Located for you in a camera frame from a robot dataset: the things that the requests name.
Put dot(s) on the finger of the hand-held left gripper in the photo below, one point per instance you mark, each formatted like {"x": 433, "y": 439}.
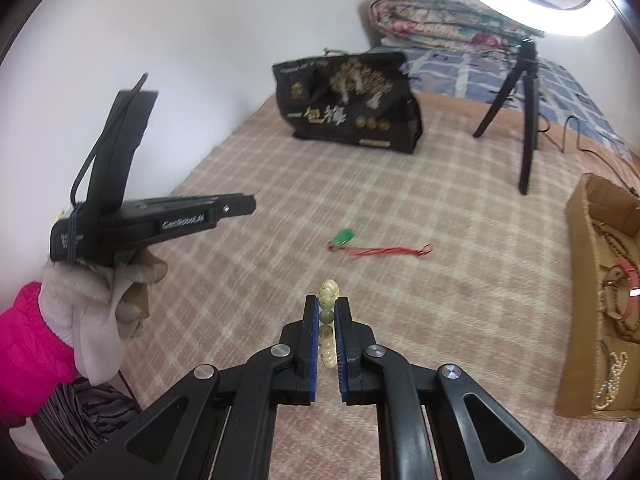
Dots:
{"x": 235, "y": 206}

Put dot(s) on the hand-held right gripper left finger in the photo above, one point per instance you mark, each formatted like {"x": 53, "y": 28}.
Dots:
{"x": 312, "y": 350}

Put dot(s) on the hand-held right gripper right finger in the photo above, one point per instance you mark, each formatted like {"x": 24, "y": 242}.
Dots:
{"x": 341, "y": 350}

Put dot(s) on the cardboard box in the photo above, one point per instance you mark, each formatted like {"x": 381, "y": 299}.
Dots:
{"x": 580, "y": 310}

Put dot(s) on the person's left forearm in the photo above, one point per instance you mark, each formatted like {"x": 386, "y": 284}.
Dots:
{"x": 30, "y": 350}

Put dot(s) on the person's left hand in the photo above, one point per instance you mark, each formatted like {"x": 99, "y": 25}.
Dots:
{"x": 75, "y": 300}

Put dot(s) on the black printed bag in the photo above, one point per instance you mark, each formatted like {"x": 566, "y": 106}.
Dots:
{"x": 345, "y": 110}

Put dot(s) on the grey striped cloth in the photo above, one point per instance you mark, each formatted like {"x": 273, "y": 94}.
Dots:
{"x": 85, "y": 415}

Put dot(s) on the floral folded quilt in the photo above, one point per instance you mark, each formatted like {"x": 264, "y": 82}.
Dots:
{"x": 435, "y": 15}

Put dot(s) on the black tripod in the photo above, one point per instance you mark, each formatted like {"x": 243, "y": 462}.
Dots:
{"x": 529, "y": 125}

